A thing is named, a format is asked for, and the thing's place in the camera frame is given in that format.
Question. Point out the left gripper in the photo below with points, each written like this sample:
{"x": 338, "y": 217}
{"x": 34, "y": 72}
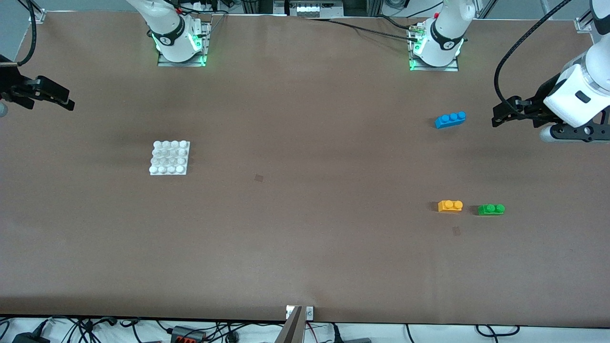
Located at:
{"x": 543, "y": 98}

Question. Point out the yellow two-stud block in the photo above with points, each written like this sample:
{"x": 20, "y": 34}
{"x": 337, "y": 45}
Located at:
{"x": 450, "y": 206}

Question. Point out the white studded base plate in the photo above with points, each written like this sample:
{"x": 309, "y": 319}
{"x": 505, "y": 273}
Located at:
{"x": 170, "y": 158}

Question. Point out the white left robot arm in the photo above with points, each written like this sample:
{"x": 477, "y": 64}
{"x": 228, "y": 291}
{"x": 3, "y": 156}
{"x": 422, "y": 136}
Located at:
{"x": 445, "y": 33}

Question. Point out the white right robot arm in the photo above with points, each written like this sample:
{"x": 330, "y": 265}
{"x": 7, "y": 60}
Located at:
{"x": 174, "y": 28}

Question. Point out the green two-stud block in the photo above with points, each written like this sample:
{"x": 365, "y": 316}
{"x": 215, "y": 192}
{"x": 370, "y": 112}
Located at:
{"x": 491, "y": 210}

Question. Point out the blue three-stud block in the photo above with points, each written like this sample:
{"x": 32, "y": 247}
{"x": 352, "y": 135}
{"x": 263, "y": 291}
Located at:
{"x": 450, "y": 120}

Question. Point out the white power strip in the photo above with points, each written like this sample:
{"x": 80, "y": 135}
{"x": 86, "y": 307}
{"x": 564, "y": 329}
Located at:
{"x": 314, "y": 8}

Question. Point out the black box with orange plugs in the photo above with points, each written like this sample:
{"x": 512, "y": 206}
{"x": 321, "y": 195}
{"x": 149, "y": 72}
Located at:
{"x": 188, "y": 336}

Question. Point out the dark grey adapter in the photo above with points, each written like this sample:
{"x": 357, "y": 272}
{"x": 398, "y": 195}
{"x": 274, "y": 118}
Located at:
{"x": 355, "y": 340}

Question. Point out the small metal edge clamp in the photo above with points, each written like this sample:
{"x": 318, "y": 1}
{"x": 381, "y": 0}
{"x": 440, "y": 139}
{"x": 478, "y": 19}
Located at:
{"x": 310, "y": 313}

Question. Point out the grey metal bar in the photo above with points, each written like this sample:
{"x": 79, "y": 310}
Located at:
{"x": 291, "y": 331}

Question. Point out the metal table corner bracket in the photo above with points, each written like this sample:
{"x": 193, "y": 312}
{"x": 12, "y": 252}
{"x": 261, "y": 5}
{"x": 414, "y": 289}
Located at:
{"x": 584, "y": 25}
{"x": 38, "y": 16}

